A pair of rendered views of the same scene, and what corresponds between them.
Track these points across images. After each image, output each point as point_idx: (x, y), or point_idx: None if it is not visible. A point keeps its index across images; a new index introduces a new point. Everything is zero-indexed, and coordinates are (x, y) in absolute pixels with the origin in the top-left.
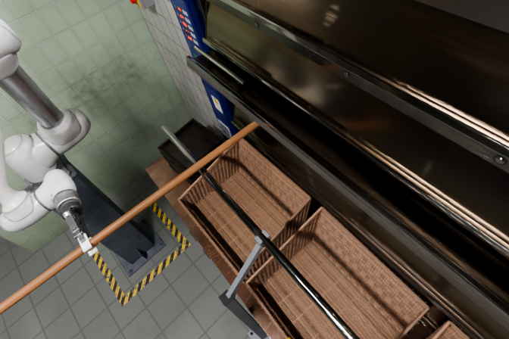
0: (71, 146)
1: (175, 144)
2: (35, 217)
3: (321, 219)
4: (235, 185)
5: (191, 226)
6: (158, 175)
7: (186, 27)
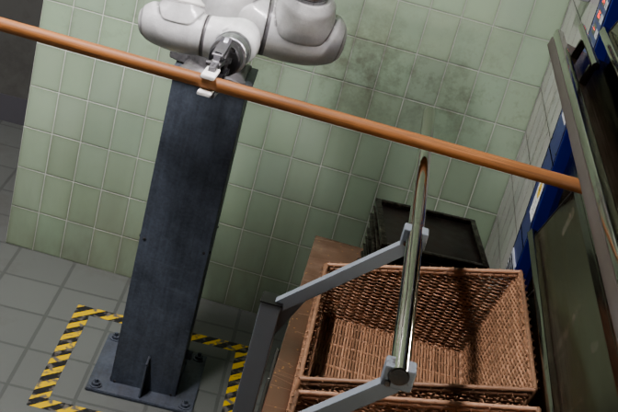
0: (286, 53)
1: (423, 125)
2: (180, 36)
3: None
4: (428, 358)
5: (293, 329)
6: (325, 256)
7: (597, 20)
